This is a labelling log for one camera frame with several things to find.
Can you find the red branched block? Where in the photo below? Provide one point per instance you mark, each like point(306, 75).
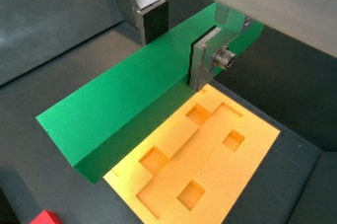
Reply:
point(46, 217)

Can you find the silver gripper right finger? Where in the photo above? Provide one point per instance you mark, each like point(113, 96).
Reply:
point(211, 53)

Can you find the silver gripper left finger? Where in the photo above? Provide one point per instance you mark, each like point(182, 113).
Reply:
point(151, 17)

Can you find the yellow board with cutouts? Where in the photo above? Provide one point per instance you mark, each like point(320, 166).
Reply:
point(186, 174)

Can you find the green rectangular block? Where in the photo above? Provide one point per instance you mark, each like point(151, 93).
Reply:
point(102, 121)

